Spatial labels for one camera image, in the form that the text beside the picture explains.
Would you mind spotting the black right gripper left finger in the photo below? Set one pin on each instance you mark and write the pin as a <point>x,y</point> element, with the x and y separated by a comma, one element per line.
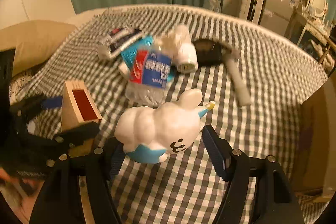
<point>59,200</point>

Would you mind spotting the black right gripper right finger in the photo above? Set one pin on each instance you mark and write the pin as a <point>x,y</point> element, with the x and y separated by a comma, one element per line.
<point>274,200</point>

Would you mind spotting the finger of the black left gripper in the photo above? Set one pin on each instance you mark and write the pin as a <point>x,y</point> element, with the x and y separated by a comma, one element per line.
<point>30,107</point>

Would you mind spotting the wooden box red inside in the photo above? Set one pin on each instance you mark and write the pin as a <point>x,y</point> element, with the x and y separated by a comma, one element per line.
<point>78,106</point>

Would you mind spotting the white rabbit figurine toy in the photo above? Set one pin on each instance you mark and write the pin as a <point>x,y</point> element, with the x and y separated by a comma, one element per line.
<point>150,136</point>

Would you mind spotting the silver black snack packet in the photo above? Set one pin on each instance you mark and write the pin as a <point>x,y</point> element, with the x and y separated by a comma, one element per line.
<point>115,41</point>

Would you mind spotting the comb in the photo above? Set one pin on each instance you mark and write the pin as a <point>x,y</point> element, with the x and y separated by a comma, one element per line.
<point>229,55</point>

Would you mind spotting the tan pillow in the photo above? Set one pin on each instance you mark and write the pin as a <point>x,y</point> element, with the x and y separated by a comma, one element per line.
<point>34,41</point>

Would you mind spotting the checkered bed sheet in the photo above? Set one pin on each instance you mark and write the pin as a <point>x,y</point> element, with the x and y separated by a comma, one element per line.
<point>185,188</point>

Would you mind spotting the clear water bottle blue label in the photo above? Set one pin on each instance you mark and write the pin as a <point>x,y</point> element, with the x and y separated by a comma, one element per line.
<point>149,73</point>

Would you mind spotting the black pouch bag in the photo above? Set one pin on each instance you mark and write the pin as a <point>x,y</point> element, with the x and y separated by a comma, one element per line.
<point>209,52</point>

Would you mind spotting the white dressing table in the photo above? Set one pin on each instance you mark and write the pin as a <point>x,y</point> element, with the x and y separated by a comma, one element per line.
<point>315,30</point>

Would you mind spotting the silver mini fridge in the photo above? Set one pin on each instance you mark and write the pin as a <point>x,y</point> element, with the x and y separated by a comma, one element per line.
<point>276,15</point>

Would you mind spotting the white suitcase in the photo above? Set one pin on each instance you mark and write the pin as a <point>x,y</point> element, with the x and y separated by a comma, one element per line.
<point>250,10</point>

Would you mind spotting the large clear water jug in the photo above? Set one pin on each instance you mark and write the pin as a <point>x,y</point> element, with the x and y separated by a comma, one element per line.
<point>213,5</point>

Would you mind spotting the white oval vanity mirror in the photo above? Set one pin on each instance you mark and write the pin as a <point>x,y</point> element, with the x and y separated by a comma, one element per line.
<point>320,7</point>

